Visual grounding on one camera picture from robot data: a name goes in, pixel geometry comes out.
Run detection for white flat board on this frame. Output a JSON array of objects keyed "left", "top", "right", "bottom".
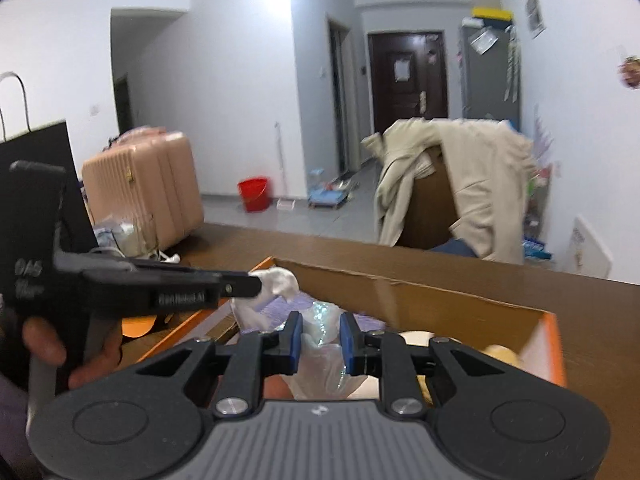
[{"left": 570, "top": 215, "right": 614, "bottom": 281}]

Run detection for beige coat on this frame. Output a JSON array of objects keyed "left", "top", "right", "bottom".
[{"left": 361, "top": 117, "right": 539, "bottom": 264}]

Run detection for paper sheet on refrigerator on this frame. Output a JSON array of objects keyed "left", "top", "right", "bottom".
[{"left": 469, "top": 27, "right": 499, "bottom": 56}]

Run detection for dark brown entrance door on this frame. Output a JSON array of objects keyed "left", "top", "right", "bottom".
[{"left": 367, "top": 30, "right": 450, "bottom": 134}]

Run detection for red plastic bucket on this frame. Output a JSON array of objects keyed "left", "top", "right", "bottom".
[{"left": 237, "top": 177, "right": 270, "bottom": 213}]

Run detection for white long-handled mop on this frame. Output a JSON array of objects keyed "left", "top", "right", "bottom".
[{"left": 274, "top": 121, "right": 296, "bottom": 211}]

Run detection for interior door frame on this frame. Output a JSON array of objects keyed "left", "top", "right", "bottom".
[{"left": 327, "top": 17, "right": 361, "bottom": 174}]

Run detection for grey refrigerator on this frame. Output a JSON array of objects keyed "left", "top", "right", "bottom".
[{"left": 460, "top": 22, "right": 522, "bottom": 129}]

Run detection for white cloth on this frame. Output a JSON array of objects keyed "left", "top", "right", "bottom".
[{"left": 231, "top": 267, "right": 301, "bottom": 334}]

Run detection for black paper bag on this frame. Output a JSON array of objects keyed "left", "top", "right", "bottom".
[{"left": 0, "top": 72, "right": 99, "bottom": 281}]

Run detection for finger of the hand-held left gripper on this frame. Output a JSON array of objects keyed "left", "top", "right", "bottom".
[{"left": 125, "top": 258, "right": 264, "bottom": 299}]

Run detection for orange cardboard box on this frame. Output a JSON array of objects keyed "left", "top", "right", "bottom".
[{"left": 135, "top": 256, "right": 569, "bottom": 392}]

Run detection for framed wall picture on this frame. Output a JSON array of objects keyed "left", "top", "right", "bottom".
[{"left": 525, "top": 0, "right": 547, "bottom": 40}]

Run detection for clear plastic bag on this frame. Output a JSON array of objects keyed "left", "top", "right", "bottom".
[{"left": 94, "top": 216, "right": 152, "bottom": 257}]

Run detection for low blue cart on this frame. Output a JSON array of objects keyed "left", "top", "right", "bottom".
[{"left": 307, "top": 180, "right": 356, "bottom": 210}]

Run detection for brown cardboard box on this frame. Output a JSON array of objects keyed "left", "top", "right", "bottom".
[{"left": 395, "top": 147, "right": 474, "bottom": 252}]

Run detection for white folded umbrella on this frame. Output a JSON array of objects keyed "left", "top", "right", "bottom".
[{"left": 503, "top": 25, "right": 521, "bottom": 104}]

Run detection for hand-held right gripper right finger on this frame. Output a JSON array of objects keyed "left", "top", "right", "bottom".
[{"left": 339, "top": 311, "right": 506, "bottom": 419}]

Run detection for pink hard-shell suitcase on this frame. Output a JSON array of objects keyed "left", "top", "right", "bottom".
[{"left": 81, "top": 129, "right": 205, "bottom": 257}]

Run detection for person's left hand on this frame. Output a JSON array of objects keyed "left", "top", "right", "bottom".
[{"left": 21, "top": 318, "right": 126, "bottom": 391}]

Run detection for iridescent plastic bag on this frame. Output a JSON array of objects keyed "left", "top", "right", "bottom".
[{"left": 284, "top": 300, "right": 372, "bottom": 402}]

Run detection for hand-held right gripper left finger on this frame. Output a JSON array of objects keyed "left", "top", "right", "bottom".
[{"left": 135, "top": 310, "right": 305, "bottom": 419}]

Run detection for yellow box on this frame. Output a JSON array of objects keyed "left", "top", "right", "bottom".
[{"left": 472, "top": 6, "right": 515, "bottom": 24}]

